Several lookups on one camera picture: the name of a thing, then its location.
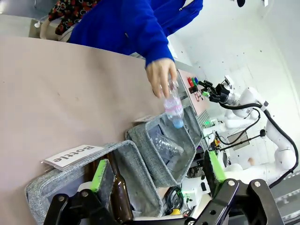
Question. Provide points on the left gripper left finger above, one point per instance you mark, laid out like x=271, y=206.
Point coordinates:
x=77, y=208

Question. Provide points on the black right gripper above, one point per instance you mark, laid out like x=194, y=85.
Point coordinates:
x=220, y=93

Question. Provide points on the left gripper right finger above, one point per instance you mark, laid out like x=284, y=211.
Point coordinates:
x=239, y=206

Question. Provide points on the brown glass beer bottle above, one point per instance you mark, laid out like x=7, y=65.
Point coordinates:
x=120, y=194

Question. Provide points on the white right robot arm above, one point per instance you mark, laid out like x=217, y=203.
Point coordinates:
x=279, y=138

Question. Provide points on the person right forearm blue sleeve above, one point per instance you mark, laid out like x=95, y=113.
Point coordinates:
x=152, y=47

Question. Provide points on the grey fabric basket, Bottle card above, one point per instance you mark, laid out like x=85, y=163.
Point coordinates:
x=145, y=178

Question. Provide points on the person right hand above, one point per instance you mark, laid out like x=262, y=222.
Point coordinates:
x=160, y=75

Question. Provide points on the blue panel button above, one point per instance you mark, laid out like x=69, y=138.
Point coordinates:
x=196, y=80

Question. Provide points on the green panel button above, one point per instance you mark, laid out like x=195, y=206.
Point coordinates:
x=193, y=81

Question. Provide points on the pink control panel board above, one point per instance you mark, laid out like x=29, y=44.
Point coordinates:
x=199, y=105

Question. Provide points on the red panel button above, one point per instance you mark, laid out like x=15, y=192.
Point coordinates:
x=189, y=80

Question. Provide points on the white device box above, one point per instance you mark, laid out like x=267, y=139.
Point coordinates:
x=194, y=189

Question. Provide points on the white Bottle label card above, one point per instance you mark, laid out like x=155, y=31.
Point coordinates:
x=75, y=154

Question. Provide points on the black stand rod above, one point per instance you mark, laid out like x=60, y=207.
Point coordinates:
x=243, y=140

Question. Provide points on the crushed clear plastic bottle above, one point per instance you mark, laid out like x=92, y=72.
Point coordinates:
x=164, y=145

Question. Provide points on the person torso in blue jacket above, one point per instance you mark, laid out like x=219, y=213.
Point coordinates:
x=98, y=35

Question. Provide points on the person in floral clothing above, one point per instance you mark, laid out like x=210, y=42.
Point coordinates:
x=70, y=14

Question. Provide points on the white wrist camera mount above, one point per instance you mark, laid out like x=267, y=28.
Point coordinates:
x=227, y=81

